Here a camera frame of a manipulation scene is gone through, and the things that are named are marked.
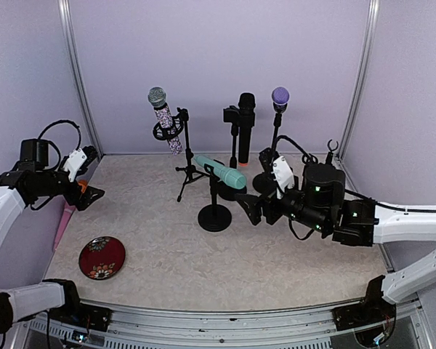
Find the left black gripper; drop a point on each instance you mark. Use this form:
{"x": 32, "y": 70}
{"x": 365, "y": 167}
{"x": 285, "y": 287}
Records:
{"x": 83, "y": 200}

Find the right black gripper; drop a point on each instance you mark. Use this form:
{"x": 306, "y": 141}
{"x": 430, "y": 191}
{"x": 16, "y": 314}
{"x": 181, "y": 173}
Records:
{"x": 255, "y": 212}

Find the orange microphone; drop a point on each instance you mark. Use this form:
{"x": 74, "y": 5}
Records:
{"x": 83, "y": 185}

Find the pink microphone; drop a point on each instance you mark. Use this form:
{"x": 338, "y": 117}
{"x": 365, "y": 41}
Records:
{"x": 67, "y": 213}

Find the teal microphone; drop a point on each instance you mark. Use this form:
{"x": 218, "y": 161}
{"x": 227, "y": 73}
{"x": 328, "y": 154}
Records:
{"x": 229, "y": 176}

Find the black stand of teal microphone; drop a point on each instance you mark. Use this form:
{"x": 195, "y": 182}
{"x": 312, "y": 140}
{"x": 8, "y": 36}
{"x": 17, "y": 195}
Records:
{"x": 214, "y": 217}

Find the black stand of orange microphone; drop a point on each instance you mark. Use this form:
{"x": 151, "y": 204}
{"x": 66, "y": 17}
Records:
{"x": 331, "y": 151}

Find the black stand of pink microphone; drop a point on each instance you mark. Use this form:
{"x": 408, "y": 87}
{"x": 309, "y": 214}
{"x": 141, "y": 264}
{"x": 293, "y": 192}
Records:
{"x": 309, "y": 159}

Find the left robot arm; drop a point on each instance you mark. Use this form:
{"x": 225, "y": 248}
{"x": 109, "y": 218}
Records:
{"x": 20, "y": 188}

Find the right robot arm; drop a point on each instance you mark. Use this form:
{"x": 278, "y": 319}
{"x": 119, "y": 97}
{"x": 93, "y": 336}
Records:
{"x": 317, "y": 201}

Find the black stand of purple microphone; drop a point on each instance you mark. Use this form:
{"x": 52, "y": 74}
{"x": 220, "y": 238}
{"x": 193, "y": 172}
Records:
{"x": 260, "y": 182}

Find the black microphone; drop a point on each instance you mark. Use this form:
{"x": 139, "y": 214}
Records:
{"x": 246, "y": 106}

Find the purple-head microphone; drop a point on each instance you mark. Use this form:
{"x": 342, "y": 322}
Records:
{"x": 280, "y": 98}

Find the black tripod stand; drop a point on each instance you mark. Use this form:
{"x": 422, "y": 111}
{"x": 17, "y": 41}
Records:
{"x": 179, "y": 125}

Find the glitter silver-head microphone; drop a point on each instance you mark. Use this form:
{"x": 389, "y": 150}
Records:
{"x": 165, "y": 121}

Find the red floral plate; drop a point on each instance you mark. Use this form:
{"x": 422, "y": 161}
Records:
{"x": 102, "y": 258}

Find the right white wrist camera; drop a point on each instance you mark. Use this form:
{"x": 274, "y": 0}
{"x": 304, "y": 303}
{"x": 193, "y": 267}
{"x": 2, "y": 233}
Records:
{"x": 284, "y": 176}

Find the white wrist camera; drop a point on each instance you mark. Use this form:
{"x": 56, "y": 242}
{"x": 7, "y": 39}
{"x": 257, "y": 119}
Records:
{"x": 73, "y": 163}
{"x": 284, "y": 176}

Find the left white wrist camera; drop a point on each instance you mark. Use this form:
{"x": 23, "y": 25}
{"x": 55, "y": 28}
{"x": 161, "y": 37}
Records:
{"x": 73, "y": 163}

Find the left aluminium frame post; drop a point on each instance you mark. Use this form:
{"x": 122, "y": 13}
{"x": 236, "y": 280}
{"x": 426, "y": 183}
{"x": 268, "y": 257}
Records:
{"x": 75, "y": 67}

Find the aluminium frame post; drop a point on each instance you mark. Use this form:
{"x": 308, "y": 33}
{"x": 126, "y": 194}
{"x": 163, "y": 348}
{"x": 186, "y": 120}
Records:
{"x": 368, "y": 43}
{"x": 75, "y": 67}

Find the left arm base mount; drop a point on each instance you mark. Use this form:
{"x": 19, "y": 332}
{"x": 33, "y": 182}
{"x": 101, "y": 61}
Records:
{"x": 86, "y": 316}

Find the front aluminium rail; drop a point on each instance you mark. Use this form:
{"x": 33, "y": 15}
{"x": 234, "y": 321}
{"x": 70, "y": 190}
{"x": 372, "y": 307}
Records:
{"x": 133, "y": 327}

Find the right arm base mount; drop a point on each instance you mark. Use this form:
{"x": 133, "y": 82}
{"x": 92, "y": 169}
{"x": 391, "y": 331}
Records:
{"x": 361, "y": 314}

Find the right aluminium frame post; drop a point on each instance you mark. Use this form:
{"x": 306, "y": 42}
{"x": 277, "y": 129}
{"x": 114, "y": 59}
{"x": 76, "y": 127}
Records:
{"x": 368, "y": 43}

